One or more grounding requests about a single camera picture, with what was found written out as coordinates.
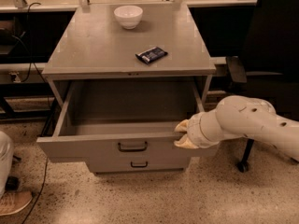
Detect white ceramic bowl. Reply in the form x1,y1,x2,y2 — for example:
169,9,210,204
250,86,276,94
114,6,143,29

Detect grey top drawer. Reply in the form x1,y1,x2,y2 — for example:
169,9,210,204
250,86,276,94
38,77,217,161

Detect grey bottom drawer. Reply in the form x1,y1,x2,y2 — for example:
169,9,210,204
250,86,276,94
88,157,191,174

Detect dark blue snack packet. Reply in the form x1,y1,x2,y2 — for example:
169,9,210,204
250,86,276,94
136,47,168,64

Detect black office chair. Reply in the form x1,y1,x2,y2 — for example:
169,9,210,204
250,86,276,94
206,0,299,174

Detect black floor cable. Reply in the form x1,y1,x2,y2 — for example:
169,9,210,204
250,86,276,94
20,157,50,224

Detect grey drawer cabinet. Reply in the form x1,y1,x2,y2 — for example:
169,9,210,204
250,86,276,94
41,2,217,175

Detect grey drawer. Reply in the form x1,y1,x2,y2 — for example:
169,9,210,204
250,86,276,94
38,77,217,161
88,157,191,174

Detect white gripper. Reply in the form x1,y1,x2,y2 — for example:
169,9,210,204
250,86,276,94
174,111,220,149

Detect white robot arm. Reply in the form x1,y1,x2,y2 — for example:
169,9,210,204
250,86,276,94
174,95,299,161

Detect white power outlet strip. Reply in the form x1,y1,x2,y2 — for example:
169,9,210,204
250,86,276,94
9,72,21,83

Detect beige sneaker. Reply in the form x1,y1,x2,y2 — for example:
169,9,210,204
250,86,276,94
0,191,33,217

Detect person's leg in light trousers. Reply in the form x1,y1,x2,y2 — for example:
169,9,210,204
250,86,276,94
0,132,14,198

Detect black hanging cable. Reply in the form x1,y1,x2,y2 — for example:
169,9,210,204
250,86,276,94
12,1,52,110

